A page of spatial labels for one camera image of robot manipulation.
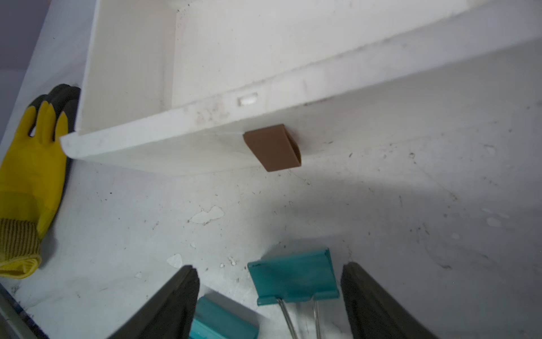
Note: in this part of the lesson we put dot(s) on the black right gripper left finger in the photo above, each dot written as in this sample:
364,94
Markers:
168,313

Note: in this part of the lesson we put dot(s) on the teal binder clip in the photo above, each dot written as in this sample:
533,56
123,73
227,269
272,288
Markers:
297,278
213,321

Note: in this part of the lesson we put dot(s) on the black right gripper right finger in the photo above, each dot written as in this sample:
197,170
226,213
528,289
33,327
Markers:
372,311

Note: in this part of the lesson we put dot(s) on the yellow rubber glove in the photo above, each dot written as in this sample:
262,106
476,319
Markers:
33,174

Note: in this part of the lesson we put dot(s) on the white three-drawer cabinet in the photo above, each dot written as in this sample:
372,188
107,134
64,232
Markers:
193,87

